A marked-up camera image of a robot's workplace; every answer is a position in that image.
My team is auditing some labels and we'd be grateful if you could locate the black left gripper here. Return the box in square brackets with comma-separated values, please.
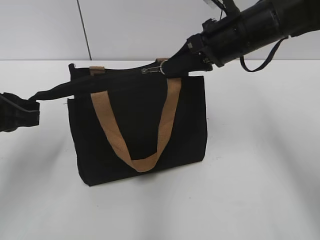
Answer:
[0, 74, 120, 132]

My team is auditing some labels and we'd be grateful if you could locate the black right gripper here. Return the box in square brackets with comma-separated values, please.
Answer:
[163, 18, 224, 77]

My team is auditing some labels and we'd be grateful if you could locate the silver zipper pull ring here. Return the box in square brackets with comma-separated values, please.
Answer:
[141, 60, 170, 75]

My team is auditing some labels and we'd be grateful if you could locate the black canvas tote bag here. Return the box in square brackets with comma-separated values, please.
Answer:
[67, 64, 208, 186]

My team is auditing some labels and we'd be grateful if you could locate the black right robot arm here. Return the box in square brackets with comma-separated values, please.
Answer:
[160, 0, 320, 77]

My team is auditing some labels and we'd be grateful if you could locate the tan front bag strap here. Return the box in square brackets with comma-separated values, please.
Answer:
[90, 77, 183, 173]

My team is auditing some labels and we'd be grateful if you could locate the tan bag strap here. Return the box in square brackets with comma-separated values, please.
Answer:
[89, 57, 170, 76]
[90, 77, 183, 173]

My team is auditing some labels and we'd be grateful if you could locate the tan rear bag strap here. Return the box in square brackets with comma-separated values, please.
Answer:
[89, 57, 170, 76]

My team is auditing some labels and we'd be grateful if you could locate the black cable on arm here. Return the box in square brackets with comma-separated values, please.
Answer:
[239, 34, 288, 73]

